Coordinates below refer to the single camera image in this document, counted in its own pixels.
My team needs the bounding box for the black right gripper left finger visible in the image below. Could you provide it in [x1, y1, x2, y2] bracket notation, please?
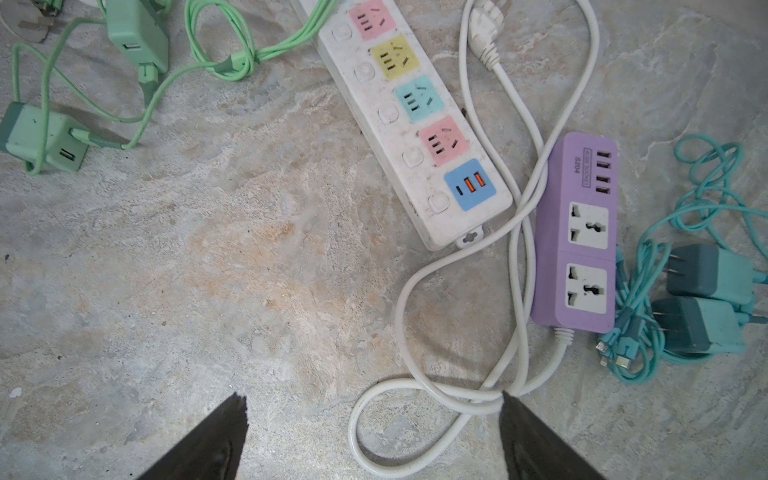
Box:
[139, 393, 249, 480]

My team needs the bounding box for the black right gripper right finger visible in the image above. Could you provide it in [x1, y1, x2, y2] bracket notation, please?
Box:
[499, 392, 604, 480]

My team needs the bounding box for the white multicolour power strip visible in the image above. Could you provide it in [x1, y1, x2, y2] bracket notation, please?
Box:
[316, 0, 512, 251]

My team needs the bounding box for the teal charger lower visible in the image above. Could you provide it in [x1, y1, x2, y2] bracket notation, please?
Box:
[652, 296, 767, 358]

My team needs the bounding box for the teal charger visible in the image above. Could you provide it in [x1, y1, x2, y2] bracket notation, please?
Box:
[652, 296, 767, 358]
[666, 244, 767, 306]

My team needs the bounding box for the purple power strip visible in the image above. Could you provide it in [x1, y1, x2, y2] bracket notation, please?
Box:
[531, 132, 620, 334]

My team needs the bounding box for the teal charger upper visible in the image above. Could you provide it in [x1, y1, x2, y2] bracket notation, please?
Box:
[666, 244, 767, 306]

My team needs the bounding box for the light green cube charger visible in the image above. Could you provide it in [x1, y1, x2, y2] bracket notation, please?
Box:
[1, 102, 89, 175]

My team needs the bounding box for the light green charger block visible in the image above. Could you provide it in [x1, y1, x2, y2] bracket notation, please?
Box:
[105, 0, 169, 74]

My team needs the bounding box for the teal cable bundle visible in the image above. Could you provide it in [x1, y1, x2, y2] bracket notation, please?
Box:
[595, 133, 768, 386]

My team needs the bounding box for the light green cable bundle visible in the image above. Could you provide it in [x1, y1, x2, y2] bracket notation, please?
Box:
[11, 0, 340, 176]

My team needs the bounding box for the white cord of purple strip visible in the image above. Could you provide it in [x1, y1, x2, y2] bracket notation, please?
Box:
[347, 0, 601, 479]

